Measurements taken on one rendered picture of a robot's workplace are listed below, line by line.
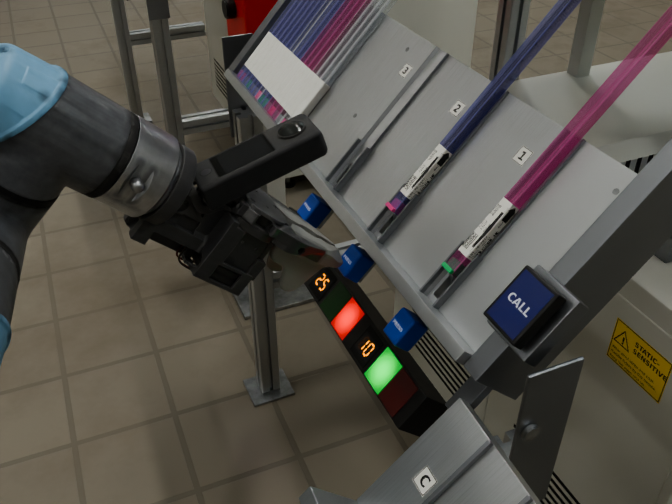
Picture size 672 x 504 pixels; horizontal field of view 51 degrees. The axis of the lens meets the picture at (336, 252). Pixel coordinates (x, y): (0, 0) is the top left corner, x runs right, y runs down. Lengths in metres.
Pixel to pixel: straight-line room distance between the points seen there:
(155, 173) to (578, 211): 0.34
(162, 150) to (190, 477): 0.95
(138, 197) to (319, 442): 0.97
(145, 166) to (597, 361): 0.65
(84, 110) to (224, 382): 1.11
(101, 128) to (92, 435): 1.07
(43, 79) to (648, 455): 0.79
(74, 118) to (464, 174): 0.35
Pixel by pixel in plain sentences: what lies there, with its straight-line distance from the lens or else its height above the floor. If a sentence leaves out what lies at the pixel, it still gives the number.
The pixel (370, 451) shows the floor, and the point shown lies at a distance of 1.45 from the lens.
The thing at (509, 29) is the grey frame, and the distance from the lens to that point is 1.35.
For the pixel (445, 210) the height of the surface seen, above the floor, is 0.77.
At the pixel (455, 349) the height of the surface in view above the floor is 0.73.
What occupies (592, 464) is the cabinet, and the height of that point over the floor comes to 0.32.
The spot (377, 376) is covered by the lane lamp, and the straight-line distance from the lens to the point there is 0.68.
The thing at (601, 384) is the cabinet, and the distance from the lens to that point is 1.00.
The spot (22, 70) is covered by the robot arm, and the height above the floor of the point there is 0.95.
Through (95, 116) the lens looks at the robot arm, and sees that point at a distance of 0.55.
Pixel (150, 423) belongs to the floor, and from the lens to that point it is 1.54.
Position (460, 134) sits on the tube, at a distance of 0.71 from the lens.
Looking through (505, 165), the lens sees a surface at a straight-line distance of 0.67.
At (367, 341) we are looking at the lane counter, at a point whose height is 0.66.
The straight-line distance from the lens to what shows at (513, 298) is 0.55.
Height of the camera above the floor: 1.13
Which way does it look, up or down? 36 degrees down
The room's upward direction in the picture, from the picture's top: straight up
